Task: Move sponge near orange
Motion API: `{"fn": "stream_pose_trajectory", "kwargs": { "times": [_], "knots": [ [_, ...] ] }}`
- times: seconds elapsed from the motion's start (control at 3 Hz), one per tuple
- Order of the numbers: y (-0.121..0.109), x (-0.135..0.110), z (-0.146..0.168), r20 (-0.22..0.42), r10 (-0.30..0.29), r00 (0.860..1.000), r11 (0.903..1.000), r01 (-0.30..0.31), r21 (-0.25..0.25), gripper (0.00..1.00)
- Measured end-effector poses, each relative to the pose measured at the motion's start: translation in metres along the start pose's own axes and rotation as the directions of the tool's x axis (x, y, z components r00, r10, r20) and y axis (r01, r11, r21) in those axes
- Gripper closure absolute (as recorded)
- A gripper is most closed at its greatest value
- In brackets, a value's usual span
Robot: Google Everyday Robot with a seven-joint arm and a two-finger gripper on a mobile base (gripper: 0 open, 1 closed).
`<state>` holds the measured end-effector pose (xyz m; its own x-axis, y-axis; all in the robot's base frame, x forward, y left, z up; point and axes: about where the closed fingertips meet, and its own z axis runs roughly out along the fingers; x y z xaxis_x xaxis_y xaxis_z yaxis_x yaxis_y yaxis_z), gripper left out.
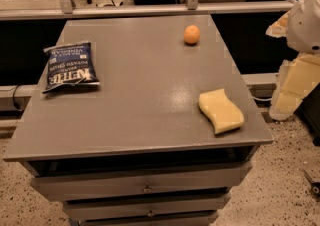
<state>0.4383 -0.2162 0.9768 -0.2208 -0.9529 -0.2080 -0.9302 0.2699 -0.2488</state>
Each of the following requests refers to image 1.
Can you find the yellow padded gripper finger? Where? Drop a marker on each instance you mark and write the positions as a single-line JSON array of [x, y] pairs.
[[279, 28], [295, 81]]

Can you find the yellow wavy sponge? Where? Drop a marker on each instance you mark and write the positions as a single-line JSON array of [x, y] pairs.
[[221, 111]]

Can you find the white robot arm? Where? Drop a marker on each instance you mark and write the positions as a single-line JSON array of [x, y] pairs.
[[303, 27]]

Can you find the orange fruit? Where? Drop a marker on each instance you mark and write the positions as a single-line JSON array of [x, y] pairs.
[[191, 34]]

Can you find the black caster wheel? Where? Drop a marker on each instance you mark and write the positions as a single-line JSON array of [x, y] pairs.
[[315, 186]]

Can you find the blue potato chips bag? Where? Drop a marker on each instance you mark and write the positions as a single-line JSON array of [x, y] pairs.
[[70, 65]]

